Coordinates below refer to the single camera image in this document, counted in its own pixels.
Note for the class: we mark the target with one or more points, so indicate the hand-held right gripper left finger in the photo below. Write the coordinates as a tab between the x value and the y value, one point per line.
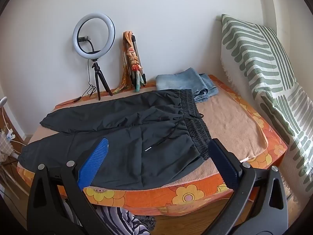
94	162

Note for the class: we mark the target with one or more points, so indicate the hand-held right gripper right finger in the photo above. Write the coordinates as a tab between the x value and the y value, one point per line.
223	161

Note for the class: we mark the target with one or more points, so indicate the dark grey pants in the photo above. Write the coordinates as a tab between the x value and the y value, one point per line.
137	137

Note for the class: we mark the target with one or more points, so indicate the beige blanket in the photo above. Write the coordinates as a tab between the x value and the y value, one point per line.
227	120

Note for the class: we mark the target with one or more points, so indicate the orange floral mattress cover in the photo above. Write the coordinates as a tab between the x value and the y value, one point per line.
185	195

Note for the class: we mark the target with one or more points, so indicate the black and white striped cloth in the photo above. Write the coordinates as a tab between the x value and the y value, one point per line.
119	221

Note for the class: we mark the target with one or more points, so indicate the checkered cloth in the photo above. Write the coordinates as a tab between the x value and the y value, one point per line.
5	146

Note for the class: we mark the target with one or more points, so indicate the folded blue jeans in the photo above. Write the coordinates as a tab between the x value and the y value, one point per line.
181	80

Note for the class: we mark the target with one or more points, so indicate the white drying rack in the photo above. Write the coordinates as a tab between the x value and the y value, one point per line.
3	101

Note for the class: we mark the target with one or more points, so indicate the folded grey tripod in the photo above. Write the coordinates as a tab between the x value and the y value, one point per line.
137	46

